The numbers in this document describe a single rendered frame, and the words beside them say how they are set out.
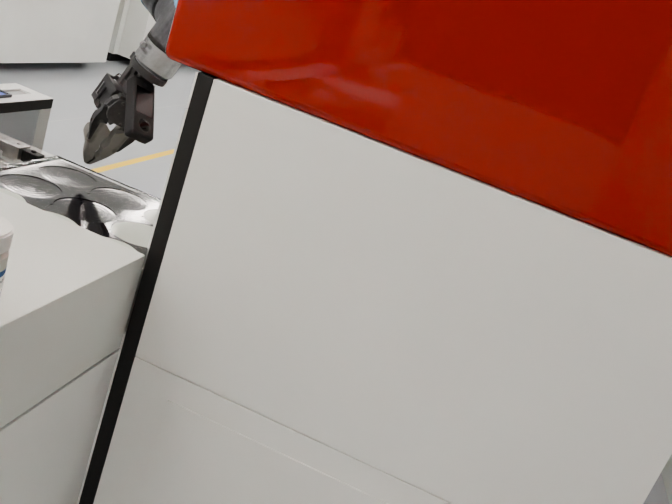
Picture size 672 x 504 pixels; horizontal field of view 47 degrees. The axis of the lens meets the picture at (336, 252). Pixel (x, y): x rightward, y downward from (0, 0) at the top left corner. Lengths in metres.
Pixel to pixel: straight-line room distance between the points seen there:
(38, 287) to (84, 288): 0.06
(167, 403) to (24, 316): 0.32
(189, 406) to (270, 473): 0.14
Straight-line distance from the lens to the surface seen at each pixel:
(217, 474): 1.13
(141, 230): 1.32
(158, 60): 1.38
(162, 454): 1.15
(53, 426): 1.05
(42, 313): 0.88
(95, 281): 0.96
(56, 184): 1.43
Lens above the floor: 1.37
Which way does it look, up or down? 18 degrees down
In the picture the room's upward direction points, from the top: 20 degrees clockwise
